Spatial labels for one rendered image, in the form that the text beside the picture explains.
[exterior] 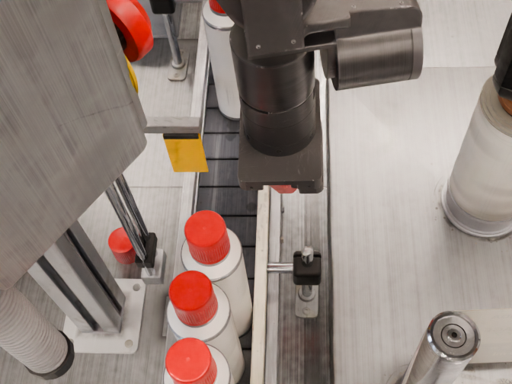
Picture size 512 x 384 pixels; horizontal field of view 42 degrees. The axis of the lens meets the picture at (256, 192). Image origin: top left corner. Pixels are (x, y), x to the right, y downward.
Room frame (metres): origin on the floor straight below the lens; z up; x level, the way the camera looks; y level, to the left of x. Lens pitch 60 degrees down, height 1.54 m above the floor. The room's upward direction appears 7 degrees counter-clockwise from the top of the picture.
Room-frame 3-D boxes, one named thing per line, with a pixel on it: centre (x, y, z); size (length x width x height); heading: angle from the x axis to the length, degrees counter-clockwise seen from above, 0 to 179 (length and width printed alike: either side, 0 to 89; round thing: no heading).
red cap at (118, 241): (0.36, 0.16, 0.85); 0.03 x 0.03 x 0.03
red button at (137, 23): (0.22, 0.06, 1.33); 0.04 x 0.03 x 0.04; 47
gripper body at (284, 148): (0.31, -0.03, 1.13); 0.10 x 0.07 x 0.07; 172
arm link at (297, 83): (0.31, -0.03, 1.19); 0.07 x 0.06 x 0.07; 91
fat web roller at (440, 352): (0.14, -0.13, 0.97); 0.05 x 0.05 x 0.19
